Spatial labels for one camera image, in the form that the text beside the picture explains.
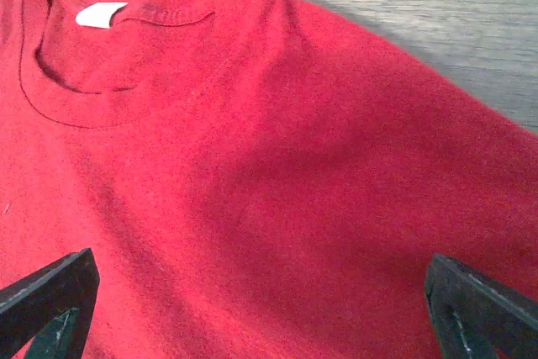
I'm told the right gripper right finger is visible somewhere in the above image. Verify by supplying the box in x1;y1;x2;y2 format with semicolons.
424;254;537;358

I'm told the red t-shirt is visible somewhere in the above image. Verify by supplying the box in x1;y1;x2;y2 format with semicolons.
1;0;537;358

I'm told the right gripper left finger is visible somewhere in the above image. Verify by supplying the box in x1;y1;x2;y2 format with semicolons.
1;248;100;358

